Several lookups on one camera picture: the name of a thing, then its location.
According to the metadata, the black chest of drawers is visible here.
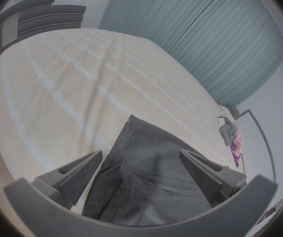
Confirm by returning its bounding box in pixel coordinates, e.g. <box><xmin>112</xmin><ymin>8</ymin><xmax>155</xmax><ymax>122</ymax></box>
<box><xmin>17</xmin><ymin>5</ymin><xmax>87</xmax><ymax>35</ymax></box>

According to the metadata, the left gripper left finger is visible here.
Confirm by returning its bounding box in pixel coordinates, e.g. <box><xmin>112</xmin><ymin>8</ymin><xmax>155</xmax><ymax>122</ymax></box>
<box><xmin>33</xmin><ymin>150</ymin><xmax>103</xmax><ymax>206</ymax></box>

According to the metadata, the grey garment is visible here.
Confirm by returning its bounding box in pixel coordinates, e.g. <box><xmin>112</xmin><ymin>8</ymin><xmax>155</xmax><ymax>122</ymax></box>
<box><xmin>219</xmin><ymin>118</ymin><xmax>238</xmax><ymax>146</ymax></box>

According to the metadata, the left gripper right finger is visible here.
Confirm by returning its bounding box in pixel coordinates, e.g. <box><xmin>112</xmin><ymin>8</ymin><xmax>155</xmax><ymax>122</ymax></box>
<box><xmin>179</xmin><ymin>149</ymin><xmax>248</xmax><ymax>205</ymax></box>

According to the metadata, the bed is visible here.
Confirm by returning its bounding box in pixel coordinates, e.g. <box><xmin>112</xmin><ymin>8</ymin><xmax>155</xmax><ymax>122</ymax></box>
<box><xmin>0</xmin><ymin>28</ymin><xmax>278</xmax><ymax>217</ymax></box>

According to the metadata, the black dressing table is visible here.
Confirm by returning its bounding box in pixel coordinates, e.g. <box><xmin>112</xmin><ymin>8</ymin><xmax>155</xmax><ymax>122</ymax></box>
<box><xmin>0</xmin><ymin>0</ymin><xmax>58</xmax><ymax>52</ymax></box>

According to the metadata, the purple garment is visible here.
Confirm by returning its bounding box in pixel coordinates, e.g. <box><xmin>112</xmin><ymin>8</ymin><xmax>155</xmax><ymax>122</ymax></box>
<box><xmin>230</xmin><ymin>145</ymin><xmax>242</xmax><ymax>167</ymax></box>

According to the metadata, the white printed pillow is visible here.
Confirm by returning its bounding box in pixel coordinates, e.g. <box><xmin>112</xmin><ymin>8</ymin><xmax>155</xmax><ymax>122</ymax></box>
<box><xmin>217</xmin><ymin>104</ymin><xmax>232</xmax><ymax>119</ymax></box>

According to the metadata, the grey bedside table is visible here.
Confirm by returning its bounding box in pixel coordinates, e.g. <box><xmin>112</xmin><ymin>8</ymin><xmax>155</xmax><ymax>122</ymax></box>
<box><xmin>227</xmin><ymin>103</ymin><xmax>240</xmax><ymax>116</ymax></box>

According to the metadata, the black T-shirt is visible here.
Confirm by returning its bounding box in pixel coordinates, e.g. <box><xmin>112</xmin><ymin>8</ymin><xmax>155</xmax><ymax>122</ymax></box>
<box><xmin>82</xmin><ymin>114</ymin><xmax>228</xmax><ymax>228</ymax></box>

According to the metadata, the pink garment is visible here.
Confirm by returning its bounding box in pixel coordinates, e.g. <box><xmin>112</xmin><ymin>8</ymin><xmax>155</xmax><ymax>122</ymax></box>
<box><xmin>232</xmin><ymin>124</ymin><xmax>245</xmax><ymax>155</ymax></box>

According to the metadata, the blue-green curtain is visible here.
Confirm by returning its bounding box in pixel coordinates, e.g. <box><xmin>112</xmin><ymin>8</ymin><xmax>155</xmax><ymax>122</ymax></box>
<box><xmin>99</xmin><ymin>0</ymin><xmax>283</xmax><ymax>106</ymax></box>

